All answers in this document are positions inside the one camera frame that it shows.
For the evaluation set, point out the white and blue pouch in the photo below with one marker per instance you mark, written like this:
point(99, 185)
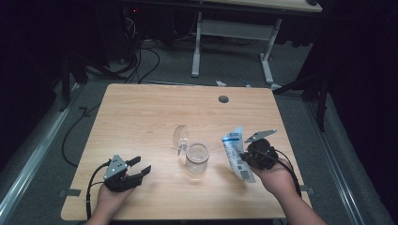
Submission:
point(233, 153)

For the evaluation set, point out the metal floor rail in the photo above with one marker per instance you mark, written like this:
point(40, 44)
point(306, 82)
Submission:
point(330, 156)
point(31, 162)

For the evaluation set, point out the person's right hand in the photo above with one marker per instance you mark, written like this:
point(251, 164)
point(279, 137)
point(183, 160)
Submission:
point(278, 181)

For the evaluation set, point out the desk with white metal frame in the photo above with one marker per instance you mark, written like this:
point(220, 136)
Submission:
point(237, 29)

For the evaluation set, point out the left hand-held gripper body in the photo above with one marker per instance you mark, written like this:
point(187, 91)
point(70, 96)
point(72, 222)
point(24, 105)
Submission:
point(117, 182)

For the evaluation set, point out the grey tape strip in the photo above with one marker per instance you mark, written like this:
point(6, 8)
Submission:
point(308, 188)
point(70, 192)

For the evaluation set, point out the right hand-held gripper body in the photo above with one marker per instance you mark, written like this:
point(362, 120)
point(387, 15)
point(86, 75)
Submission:
point(263, 154)

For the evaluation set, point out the black metal stand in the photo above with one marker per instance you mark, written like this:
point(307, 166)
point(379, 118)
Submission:
point(65, 84)
point(322, 106)

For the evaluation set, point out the dark box with red light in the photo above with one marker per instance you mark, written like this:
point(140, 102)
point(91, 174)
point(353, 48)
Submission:
point(131, 18)

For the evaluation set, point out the white scrap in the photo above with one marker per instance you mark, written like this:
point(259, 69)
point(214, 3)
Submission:
point(220, 83)

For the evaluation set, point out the clear glass jar with lid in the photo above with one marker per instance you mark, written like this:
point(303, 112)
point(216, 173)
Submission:
point(197, 162)

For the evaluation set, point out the round dark table grommet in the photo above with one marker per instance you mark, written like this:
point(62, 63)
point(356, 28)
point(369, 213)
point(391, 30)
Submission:
point(223, 99)

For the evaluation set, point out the person's left hand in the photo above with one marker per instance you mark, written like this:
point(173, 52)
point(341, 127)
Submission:
point(109, 201)

